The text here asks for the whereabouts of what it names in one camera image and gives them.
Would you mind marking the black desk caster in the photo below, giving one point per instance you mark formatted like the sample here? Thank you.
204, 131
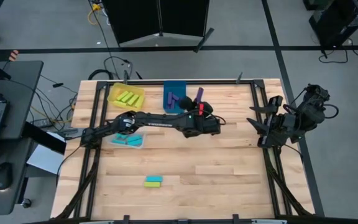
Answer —
26, 203

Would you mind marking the blue plastic bin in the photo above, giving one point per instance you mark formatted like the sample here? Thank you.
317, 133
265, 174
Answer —
180, 88

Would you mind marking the clear plastic bin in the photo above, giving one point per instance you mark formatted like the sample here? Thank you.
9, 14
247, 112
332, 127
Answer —
121, 146

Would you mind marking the black desk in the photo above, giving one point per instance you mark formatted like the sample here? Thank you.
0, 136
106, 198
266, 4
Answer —
26, 93

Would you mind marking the large black computer tower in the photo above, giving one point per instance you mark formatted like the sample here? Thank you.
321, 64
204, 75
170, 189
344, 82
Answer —
337, 21

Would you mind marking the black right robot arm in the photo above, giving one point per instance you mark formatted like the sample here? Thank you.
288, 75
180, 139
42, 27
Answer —
312, 109

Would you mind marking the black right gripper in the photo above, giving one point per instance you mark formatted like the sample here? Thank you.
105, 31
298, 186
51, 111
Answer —
280, 129

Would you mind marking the black computer mouse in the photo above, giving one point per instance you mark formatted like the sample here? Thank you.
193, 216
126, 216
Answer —
3, 175

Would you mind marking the white paper sheet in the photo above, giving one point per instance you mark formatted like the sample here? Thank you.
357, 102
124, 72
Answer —
43, 158

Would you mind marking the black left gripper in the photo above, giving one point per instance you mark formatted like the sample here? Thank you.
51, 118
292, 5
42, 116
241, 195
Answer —
208, 123

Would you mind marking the grey power strip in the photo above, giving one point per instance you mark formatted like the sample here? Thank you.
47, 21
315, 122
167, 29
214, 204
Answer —
43, 123

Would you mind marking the black aluminium table frame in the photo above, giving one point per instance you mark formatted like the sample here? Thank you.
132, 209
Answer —
228, 82

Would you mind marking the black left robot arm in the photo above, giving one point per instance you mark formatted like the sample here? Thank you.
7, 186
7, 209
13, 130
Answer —
160, 123

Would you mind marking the black folding screen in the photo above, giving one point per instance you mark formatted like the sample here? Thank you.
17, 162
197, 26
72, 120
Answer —
135, 21

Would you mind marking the person's hand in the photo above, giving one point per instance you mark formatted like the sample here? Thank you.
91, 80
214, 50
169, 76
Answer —
13, 55

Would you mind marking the yellow plastic bin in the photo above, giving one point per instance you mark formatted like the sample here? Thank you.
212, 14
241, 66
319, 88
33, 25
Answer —
113, 93

